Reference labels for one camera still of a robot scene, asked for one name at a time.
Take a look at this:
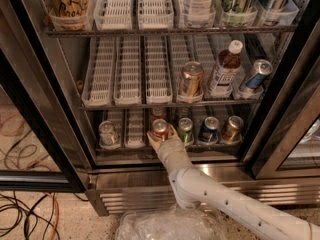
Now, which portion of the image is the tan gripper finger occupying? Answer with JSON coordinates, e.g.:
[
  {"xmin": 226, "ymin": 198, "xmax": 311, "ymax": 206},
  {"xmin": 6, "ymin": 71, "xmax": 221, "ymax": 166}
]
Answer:
[
  {"xmin": 168, "ymin": 124, "xmax": 180, "ymax": 140},
  {"xmin": 147, "ymin": 132, "xmax": 162, "ymax": 152}
]

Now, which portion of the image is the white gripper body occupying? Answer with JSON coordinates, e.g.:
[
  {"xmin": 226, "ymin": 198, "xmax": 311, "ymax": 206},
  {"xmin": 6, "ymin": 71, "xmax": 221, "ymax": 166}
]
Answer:
[{"xmin": 156, "ymin": 139, "xmax": 192, "ymax": 175}]

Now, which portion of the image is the red coke can front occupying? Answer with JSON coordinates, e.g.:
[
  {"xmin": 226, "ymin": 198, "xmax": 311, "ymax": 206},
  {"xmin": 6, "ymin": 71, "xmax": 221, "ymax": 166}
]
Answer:
[{"xmin": 151, "ymin": 119, "xmax": 169, "ymax": 141}]

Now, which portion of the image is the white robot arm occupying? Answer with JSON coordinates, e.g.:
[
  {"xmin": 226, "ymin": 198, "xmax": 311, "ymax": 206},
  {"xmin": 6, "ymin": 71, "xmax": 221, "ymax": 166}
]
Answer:
[{"xmin": 147, "ymin": 125, "xmax": 320, "ymax": 240}]

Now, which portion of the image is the green can front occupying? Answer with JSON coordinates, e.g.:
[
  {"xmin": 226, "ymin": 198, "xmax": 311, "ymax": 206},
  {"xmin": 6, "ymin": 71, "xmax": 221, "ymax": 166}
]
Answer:
[{"xmin": 177, "ymin": 117, "xmax": 194, "ymax": 146}]

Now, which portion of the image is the green can behind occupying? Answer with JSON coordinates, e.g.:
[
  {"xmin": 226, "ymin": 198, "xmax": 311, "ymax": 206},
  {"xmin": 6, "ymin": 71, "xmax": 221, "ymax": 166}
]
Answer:
[{"xmin": 175, "ymin": 107, "xmax": 192, "ymax": 120}]

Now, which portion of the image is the red can behind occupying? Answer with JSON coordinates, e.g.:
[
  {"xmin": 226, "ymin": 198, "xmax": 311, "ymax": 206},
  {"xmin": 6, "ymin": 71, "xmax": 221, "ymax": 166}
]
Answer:
[{"xmin": 150, "ymin": 107, "xmax": 167, "ymax": 121}]

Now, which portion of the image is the white tray bottom shelf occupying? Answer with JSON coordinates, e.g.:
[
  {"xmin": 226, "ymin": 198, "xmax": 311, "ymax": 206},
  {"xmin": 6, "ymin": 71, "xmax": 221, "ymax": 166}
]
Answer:
[{"xmin": 124, "ymin": 109, "xmax": 145, "ymax": 148}]

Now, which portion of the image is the white tray shelf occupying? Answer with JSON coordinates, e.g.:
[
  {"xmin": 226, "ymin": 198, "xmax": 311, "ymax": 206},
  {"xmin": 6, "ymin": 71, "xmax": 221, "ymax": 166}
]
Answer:
[
  {"xmin": 93, "ymin": 0, "xmax": 133, "ymax": 30},
  {"xmin": 81, "ymin": 37, "xmax": 116, "ymax": 107},
  {"xmin": 138, "ymin": 0, "xmax": 174, "ymax": 29},
  {"xmin": 113, "ymin": 37, "xmax": 141, "ymax": 105},
  {"xmin": 124, "ymin": 109, "xmax": 145, "ymax": 148},
  {"xmin": 144, "ymin": 36, "xmax": 173, "ymax": 104}
]

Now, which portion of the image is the blue pepsi can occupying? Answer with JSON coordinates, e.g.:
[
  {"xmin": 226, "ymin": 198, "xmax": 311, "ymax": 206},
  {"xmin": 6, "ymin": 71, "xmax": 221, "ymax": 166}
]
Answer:
[{"xmin": 198, "ymin": 116, "xmax": 219, "ymax": 145}]

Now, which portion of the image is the silver can bottom left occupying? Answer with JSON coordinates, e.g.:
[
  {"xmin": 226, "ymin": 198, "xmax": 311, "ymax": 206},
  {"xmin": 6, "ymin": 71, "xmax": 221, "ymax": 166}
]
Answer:
[{"xmin": 99, "ymin": 120, "xmax": 119, "ymax": 148}]

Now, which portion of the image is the gold can middle shelf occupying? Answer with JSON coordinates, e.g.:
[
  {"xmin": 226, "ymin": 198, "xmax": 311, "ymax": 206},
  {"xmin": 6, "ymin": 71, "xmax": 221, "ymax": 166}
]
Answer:
[{"xmin": 178, "ymin": 61, "xmax": 204, "ymax": 97}]

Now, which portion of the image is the brown bottom shelf can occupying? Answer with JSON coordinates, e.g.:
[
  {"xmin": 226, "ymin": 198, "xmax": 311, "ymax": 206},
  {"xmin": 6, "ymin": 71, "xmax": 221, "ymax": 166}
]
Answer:
[{"xmin": 221, "ymin": 116, "xmax": 244, "ymax": 144}]

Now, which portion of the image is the stainless steel fridge cabinet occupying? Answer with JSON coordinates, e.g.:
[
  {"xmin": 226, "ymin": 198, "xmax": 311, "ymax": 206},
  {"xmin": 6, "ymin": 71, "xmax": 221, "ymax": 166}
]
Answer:
[{"xmin": 13, "ymin": 0, "xmax": 320, "ymax": 217}]

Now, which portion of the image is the blue silver slim can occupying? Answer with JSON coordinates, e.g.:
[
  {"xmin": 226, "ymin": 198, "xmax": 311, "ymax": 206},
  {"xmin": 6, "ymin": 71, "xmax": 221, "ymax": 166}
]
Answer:
[{"xmin": 239, "ymin": 59, "xmax": 273, "ymax": 93}]

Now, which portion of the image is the right glass fridge door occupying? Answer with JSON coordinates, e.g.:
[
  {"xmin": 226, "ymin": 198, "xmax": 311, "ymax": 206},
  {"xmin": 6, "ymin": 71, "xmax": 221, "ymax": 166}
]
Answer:
[{"xmin": 241, "ymin": 17, "xmax": 320, "ymax": 180}]

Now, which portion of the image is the glass fridge door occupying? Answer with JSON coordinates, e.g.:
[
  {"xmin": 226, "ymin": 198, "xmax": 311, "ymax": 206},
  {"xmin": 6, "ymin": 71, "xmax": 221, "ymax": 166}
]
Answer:
[
  {"xmin": 241, "ymin": 17, "xmax": 320, "ymax": 180},
  {"xmin": 0, "ymin": 0, "xmax": 90, "ymax": 193}
]

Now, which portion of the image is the left glass fridge door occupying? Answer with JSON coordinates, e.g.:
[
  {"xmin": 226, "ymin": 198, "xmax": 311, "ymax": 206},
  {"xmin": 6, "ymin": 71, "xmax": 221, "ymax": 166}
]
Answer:
[{"xmin": 0, "ymin": 0, "xmax": 90, "ymax": 193}]

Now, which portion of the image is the white tray top shelf right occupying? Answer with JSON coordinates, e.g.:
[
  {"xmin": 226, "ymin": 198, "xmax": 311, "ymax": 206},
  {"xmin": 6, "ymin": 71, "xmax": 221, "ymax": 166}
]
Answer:
[{"xmin": 138, "ymin": 0, "xmax": 174, "ymax": 29}]

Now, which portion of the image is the white bottle top shelf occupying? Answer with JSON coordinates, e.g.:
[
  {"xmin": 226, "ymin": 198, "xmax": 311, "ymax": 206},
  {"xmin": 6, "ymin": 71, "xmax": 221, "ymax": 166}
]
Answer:
[{"xmin": 184, "ymin": 0, "xmax": 214, "ymax": 28}]

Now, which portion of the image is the green can top shelf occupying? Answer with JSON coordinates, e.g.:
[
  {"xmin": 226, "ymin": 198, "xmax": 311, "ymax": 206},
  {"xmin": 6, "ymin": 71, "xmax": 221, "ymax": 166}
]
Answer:
[{"xmin": 221, "ymin": 0, "xmax": 256, "ymax": 27}]

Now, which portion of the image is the white tray top shelf left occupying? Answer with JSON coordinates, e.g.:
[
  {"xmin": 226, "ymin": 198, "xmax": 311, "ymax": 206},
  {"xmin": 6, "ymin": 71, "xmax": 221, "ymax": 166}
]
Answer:
[{"xmin": 93, "ymin": 0, "xmax": 133, "ymax": 30}]

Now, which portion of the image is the tan can top left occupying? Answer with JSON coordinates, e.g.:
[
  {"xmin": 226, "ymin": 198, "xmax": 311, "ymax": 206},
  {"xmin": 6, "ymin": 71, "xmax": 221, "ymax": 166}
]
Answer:
[{"xmin": 49, "ymin": 0, "xmax": 90, "ymax": 31}]

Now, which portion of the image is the clear crumpled plastic bag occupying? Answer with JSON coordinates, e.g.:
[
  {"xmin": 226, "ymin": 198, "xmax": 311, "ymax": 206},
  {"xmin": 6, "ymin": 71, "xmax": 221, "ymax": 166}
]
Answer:
[{"xmin": 115, "ymin": 204, "xmax": 227, "ymax": 240}]

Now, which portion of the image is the tea bottle white cap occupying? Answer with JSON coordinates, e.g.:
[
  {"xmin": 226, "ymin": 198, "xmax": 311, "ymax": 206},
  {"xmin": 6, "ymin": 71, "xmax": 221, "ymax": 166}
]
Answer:
[{"xmin": 207, "ymin": 40, "xmax": 243, "ymax": 97}]

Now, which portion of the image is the orange floor cable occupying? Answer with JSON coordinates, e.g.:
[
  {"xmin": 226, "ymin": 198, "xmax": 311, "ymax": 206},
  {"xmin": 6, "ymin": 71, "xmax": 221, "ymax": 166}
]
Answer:
[{"xmin": 44, "ymin": 192, "xmax": 61, "ymax": 240}]

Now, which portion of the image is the black floor cable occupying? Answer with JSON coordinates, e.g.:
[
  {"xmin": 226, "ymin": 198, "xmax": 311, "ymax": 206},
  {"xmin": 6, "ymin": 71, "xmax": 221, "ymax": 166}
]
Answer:
[{"xmin": 0, "ymin": 191, "xmax": 89, "ymax": 240}]

